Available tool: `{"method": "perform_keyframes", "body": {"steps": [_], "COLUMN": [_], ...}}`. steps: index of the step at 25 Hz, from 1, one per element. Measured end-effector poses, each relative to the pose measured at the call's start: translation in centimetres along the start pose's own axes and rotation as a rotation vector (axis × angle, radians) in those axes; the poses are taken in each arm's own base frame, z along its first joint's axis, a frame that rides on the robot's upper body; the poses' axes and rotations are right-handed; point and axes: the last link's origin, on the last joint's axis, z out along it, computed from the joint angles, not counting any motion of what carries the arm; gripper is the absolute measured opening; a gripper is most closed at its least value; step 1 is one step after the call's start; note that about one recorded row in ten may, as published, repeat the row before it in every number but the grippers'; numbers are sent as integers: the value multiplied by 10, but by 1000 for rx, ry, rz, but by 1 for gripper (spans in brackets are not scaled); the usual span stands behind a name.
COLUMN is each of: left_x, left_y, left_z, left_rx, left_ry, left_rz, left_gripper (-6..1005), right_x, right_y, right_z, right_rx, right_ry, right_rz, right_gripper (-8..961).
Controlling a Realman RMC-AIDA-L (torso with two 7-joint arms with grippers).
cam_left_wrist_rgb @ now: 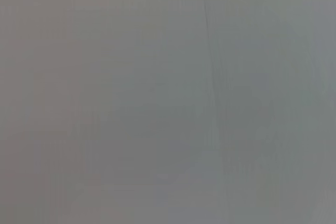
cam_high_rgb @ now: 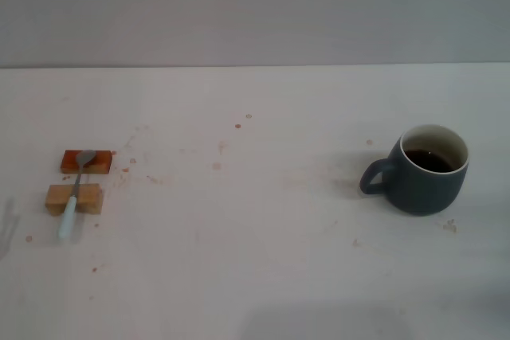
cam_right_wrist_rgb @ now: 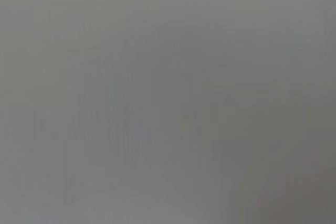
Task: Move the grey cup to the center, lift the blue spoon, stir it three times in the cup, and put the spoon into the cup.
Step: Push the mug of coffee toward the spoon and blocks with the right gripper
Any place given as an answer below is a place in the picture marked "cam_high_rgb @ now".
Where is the grey ceramic cup with coffee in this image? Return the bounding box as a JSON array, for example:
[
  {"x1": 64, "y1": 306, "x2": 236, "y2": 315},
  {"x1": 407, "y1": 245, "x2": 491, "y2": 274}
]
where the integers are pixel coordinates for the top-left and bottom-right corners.
[{"x1": 359, "y1": 123, "x2": 470, "y2": 217}]

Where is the spoon with light blue handle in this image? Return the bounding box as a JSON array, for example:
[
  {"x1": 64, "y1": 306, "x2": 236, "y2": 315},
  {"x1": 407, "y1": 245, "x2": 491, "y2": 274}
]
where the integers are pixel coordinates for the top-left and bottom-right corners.
[{"x1": 57, "y1": 149, "x2": 97, "y2": 240}]

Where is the reddish brown wooden block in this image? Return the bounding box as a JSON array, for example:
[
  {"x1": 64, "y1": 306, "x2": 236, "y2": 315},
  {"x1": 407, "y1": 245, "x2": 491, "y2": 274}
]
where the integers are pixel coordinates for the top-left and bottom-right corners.
[{"x1": 60, "y1": 150, "x2": 113, "y2": 175}]

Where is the light notched wooden block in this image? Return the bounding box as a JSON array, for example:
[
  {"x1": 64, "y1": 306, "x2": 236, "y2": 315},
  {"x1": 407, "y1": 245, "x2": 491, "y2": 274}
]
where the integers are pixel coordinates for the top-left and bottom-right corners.
[{"x1": 45, "y1": 183, "x2": 104, "y2": 216}]

